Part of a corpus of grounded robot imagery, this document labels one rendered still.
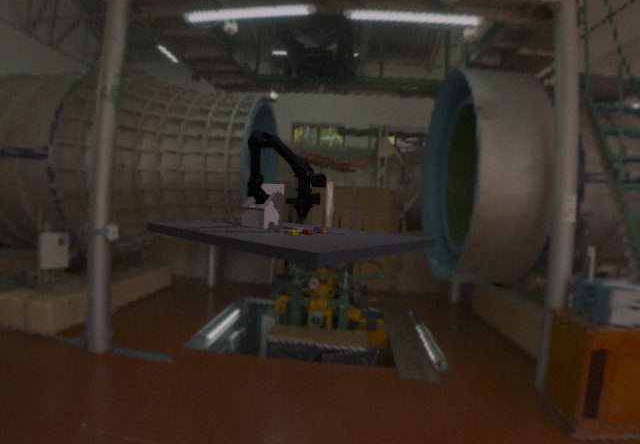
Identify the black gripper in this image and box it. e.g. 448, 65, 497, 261
286, 186, 314, 220

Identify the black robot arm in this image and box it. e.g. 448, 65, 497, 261
248, 130, 326, 204

